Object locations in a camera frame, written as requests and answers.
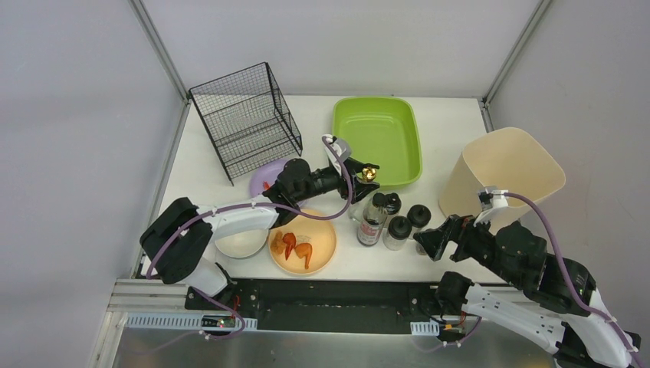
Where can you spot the red toy chicken wing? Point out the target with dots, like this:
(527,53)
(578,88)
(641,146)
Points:
(290,241)

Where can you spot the orange toy drumstick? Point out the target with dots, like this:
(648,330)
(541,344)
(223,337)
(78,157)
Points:
(304,251)

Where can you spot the black wire rack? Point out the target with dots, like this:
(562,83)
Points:
(247,119)

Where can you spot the green plastic tub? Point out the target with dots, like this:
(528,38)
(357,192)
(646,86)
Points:
(382,131)

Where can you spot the fried toy nugget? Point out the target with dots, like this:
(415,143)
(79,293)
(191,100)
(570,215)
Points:
(277,245)

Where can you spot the gold-top glass oil bottle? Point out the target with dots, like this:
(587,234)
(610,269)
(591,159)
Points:
(355,211)

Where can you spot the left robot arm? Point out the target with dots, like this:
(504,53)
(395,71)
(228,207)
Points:
(175,242)

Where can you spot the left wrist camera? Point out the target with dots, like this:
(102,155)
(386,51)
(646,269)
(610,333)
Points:
(338,151)

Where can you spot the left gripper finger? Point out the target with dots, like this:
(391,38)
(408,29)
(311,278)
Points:
(356,167)
(362,189)

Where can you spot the black-lid spice jar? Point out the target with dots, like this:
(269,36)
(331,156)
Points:
(393,204)

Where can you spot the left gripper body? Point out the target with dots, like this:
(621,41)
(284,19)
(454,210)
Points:
(352,180)

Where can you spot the black-lid glass jar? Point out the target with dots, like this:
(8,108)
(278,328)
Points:
(419,216)
(398,231)

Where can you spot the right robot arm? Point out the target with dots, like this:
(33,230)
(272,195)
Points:
(574,337)

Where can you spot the purple plate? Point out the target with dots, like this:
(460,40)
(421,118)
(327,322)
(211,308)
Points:
(266,173)

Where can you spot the dark sauce bottle red label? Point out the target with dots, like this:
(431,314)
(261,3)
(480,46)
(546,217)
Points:
(373,219)

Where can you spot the white floral bowl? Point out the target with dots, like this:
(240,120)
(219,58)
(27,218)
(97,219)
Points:
(242,245)

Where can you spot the beige waste bin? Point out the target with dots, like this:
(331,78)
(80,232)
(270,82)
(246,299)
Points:
(508,158)

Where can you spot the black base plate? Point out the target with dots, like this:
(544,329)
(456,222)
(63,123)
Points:
(370,307)

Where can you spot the black-lid glass jar right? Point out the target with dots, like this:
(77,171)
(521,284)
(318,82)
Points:
(419,216)

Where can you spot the black-lid glass jar front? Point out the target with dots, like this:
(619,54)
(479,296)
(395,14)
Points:
(398,231)

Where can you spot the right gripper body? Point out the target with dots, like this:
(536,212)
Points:
(451,236)

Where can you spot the orange plate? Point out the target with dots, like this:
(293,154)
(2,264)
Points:
(321,234)

